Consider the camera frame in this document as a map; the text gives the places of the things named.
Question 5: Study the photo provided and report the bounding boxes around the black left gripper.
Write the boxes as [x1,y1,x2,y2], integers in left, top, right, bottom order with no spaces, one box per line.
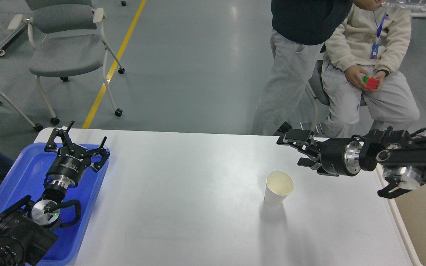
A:
[44,120,111,188]

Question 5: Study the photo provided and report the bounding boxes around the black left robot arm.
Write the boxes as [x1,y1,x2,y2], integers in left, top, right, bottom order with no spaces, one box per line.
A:
[0,124,111,266]

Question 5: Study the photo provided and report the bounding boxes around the grey chair under person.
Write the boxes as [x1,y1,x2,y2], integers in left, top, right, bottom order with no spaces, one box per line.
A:
[300,59,369,135]

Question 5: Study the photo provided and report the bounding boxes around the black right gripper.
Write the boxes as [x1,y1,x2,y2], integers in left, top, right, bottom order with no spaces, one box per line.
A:
[276,122,362,176]

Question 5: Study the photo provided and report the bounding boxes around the standing person dark jacket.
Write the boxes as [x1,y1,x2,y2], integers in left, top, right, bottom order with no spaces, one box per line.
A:
[250,0,353,135]

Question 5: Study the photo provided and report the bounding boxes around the beige plastic bin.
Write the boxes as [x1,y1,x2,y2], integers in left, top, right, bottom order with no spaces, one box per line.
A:
[388,185,426,266]

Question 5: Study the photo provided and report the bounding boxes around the white paper cup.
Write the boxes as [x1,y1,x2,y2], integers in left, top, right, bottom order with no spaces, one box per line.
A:
[264,170,295,207]

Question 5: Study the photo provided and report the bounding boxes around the grey office chair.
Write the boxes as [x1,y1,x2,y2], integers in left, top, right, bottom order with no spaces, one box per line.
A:
[26,0,125,126]

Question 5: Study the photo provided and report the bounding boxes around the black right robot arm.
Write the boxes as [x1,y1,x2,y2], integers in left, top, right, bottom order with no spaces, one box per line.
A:
[277,123,426,199]

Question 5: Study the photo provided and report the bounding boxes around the seated person cream fleece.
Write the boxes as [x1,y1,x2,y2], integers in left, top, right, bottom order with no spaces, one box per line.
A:
[322,0,420,137]

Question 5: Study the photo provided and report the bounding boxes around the colourful puzzle cube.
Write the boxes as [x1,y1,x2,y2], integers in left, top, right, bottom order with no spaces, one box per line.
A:
[362,76,380,91]

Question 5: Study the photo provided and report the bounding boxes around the blue lanyard with badge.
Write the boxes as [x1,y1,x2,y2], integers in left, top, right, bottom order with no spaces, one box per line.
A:
[370,11,388,60]

